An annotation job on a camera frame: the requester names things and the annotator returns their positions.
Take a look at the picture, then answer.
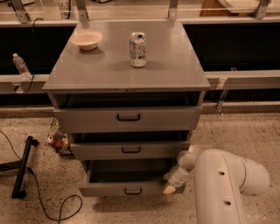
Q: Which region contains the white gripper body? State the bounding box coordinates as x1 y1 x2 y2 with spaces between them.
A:
163 164 193 187

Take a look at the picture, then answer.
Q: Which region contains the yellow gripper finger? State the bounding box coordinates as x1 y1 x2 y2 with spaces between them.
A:
162 183 176 195

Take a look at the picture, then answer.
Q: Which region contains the grey bottom drawer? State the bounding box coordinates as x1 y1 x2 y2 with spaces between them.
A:
79 157 176 197

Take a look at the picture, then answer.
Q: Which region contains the grey drawer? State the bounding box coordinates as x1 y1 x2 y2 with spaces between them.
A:
79 157 176 197
71 141 190 160
54 107 202 133

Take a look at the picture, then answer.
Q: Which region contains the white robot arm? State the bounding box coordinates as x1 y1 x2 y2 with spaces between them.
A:
163 149 270 224

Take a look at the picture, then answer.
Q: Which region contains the grey middle drawer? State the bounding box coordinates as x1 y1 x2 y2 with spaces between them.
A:
71 141 190 160

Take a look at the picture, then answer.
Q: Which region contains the grey drawer cabinet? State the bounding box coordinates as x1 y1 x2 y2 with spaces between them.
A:
42 20 212 184

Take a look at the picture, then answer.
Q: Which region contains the grey top drawer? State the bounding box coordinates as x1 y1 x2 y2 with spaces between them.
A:
54 107 202 133

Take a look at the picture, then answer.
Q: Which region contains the orange snack bag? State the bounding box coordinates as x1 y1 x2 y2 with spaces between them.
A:
47 136 68 150

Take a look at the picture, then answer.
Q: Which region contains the grey metal railing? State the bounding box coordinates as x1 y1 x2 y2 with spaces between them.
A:
0 70 280 95

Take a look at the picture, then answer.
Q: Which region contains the white green soda can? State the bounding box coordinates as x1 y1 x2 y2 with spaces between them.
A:
129 31 146 67

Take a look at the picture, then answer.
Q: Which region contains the black stand leg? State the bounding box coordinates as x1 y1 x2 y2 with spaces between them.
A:
0 136 39 199

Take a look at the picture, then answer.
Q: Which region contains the beige bowl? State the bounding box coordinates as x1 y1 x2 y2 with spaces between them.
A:
70 31 102 51

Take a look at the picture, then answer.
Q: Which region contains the clear plastic water bottle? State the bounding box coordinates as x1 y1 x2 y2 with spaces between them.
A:
12 53 32 81

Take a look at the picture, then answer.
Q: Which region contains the metal clamp bracket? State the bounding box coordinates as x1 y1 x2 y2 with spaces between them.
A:
215 78 228 115

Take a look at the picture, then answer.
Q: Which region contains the black floor cable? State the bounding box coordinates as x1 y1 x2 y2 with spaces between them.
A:
0 130 84 224

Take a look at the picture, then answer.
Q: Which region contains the black hanging cable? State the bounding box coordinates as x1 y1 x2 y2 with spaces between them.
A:
24 17 45 95

